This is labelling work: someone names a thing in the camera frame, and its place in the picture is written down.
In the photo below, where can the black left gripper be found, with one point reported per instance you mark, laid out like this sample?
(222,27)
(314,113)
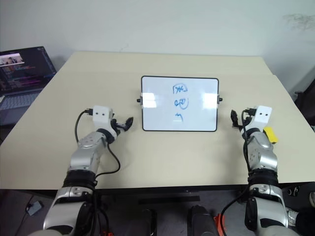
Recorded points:
(117,124)

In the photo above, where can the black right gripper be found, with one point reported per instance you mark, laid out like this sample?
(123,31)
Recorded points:
(244,122)

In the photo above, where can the black framed small whiteboard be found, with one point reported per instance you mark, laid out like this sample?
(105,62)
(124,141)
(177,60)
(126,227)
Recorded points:
(160,113)

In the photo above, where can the yellow eraser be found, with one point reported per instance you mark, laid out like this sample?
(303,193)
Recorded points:
(270,135)

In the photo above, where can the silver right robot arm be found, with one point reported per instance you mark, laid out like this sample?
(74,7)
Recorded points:
(263,152)

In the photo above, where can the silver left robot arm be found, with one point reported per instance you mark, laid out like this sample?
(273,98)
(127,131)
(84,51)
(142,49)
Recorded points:
(86,150)

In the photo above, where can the black chair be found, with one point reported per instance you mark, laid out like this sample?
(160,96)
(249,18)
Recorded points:
(306,103)

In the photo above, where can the orange plastic part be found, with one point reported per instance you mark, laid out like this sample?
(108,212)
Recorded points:
(220,225)

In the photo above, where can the wide dark rounded shape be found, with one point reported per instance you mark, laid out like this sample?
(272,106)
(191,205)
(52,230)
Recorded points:
(200,221)

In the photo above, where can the small red part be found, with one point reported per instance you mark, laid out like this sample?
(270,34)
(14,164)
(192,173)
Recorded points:
(107,233)

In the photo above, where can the white shoe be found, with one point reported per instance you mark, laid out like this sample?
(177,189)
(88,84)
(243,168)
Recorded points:
(292,217)

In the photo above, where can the open grey laptop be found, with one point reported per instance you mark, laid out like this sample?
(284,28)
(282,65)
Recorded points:
(22,73)

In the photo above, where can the grey power adapter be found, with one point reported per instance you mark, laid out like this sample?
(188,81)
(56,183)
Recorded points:
(35,208)

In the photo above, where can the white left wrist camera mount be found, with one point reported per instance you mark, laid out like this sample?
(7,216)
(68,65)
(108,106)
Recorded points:
(102,114)

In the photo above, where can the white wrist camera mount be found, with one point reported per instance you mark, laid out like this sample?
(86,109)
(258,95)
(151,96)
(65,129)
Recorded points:
(263,114)
(102,114)

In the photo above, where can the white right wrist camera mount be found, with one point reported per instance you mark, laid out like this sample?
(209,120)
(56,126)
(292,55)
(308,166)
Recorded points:
(263,114)

